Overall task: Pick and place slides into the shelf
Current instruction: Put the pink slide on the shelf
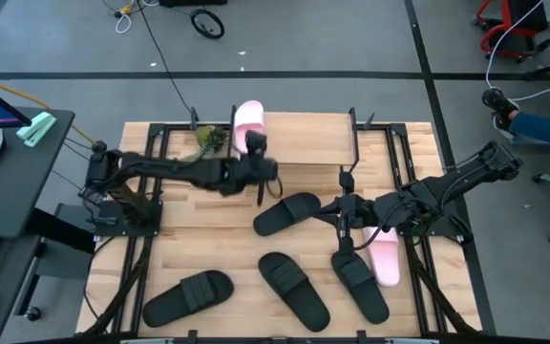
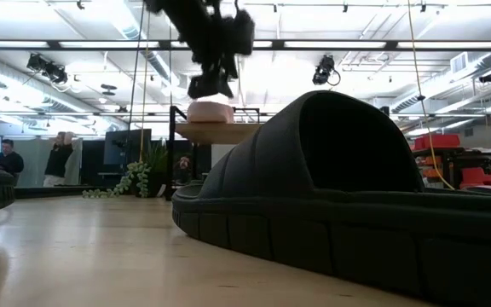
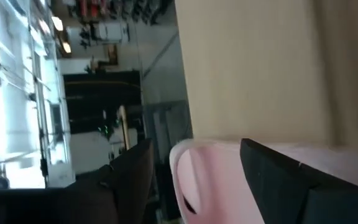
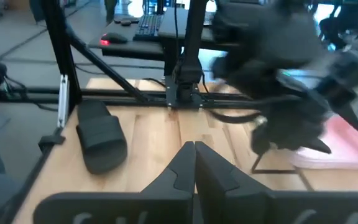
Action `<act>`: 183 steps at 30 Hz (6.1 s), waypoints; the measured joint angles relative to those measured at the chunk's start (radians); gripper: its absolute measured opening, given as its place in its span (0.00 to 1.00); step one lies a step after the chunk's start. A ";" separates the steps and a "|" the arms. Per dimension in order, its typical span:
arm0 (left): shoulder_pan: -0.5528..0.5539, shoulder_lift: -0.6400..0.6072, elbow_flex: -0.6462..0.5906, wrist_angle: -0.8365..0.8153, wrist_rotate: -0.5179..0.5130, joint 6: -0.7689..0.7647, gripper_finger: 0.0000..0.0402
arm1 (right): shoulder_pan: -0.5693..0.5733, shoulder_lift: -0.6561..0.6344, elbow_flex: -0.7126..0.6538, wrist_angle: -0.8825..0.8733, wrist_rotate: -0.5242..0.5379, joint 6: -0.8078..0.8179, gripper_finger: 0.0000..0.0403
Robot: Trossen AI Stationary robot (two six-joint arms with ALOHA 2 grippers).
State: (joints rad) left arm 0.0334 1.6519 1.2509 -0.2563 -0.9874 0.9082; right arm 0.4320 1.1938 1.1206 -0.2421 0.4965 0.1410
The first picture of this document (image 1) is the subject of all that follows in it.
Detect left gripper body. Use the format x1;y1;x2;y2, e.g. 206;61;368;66
222;153;280;196

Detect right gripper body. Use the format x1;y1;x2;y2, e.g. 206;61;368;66
337;194;380;230

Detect pink slide sandal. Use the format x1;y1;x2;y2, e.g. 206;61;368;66
232;98;266;157
361;225;402;289

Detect black slide sandal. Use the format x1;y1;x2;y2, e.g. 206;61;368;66
330;248;391;325
252;191;323;238
257;251;332;333
141;269;236;329

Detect person's shoe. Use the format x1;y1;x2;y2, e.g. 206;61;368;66
480;86;520;133

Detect person's leg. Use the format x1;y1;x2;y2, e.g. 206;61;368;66
508;110;550;157

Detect mint green stapler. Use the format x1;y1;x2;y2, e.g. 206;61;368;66
15;111;58;148

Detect black desk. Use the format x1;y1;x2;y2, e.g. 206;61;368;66
0;107;76;240

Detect black desk leg with caster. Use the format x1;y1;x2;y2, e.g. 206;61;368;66
14;238;50;322

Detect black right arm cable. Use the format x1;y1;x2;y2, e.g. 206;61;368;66
340;222;386;253

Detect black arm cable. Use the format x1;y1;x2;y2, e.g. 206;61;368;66
255;175;285;207
340;222;386;253

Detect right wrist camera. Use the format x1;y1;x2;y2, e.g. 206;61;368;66
338;166;356;195

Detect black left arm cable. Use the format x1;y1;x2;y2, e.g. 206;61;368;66
255;175;285;207

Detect wooden shelf with black frame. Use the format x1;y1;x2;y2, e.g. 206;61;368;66
229;104;362;168

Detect black floor cable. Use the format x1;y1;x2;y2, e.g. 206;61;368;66
134;0;198;118

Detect black ring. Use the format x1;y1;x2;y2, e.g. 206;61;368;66
189;8;226;40

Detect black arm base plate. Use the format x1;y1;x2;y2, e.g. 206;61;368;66
94;199;164;238

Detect white cable with yellow plug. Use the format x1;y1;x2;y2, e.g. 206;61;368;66
101;0;161;35

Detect red frame chair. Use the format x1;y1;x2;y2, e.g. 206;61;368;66
470;0;550;63

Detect long white cable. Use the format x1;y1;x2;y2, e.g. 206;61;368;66
484;0;550;104

